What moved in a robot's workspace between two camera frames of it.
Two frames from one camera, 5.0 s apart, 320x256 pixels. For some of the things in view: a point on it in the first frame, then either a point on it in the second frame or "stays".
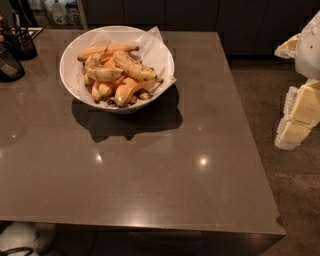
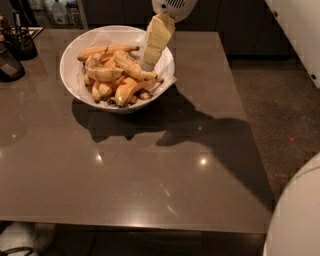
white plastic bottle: x=59 y=12 stays
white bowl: x=152 y=50 stays
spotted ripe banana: x=134 y=67 stays
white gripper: x=309 y=53 to x=175 y=8
